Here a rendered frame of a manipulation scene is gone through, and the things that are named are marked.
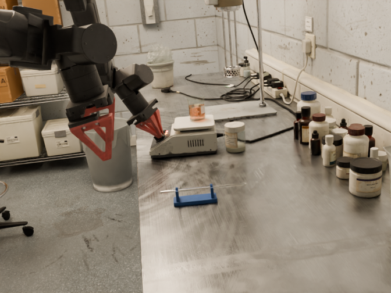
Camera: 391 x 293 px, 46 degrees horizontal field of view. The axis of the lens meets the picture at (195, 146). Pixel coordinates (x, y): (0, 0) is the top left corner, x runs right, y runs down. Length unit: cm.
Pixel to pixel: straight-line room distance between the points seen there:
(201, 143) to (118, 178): 173
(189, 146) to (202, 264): 55
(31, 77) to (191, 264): 280
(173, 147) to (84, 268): 112
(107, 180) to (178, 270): 221
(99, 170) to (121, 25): 125
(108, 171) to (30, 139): 78
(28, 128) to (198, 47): 143
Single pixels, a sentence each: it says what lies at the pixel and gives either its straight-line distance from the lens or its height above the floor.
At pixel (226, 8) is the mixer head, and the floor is 114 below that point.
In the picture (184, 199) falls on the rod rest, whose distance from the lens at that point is 107.
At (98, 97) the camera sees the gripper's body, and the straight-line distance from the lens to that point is 74.
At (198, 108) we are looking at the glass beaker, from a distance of 136.
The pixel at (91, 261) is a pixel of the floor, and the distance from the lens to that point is 236.
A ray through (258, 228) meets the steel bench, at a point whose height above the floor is 75.
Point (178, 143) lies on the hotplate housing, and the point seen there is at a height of 79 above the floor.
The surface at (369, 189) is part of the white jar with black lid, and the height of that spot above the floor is 77.
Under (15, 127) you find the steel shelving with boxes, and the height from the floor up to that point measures 37.
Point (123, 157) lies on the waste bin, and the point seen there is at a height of 22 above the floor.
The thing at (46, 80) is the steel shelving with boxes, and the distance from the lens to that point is 349.
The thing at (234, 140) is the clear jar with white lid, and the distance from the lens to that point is 133.
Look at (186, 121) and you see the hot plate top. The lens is 139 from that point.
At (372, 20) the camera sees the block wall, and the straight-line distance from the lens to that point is 138.
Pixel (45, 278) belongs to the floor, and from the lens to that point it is 233.
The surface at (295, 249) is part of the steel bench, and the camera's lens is 88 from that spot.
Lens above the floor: 122
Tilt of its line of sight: 19 degrees down
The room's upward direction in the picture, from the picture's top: 5 degrees counter-clockwise
